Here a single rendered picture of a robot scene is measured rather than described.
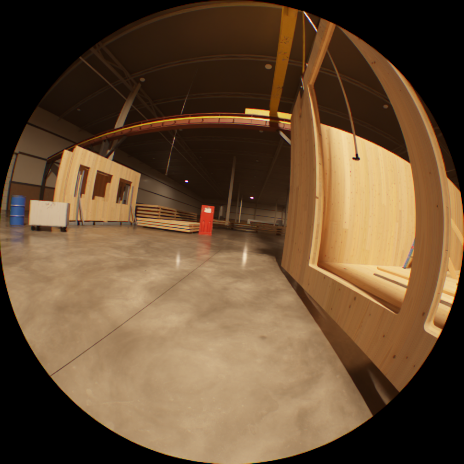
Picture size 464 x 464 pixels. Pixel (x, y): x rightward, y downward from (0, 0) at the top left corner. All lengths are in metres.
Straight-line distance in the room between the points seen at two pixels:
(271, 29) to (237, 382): 11.46
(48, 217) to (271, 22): 11.85
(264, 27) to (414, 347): 11.18
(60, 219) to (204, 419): 4.87
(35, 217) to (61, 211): 0.84
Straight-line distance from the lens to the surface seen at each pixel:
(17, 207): 6.24
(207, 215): 7.86
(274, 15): 10.69
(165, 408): 0.72
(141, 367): 0.84
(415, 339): 0.71
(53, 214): 5.04
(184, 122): 9.01
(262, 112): 8.51
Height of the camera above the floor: 0.65
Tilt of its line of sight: 3 degrees down
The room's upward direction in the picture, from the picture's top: 7 degrees clockwise
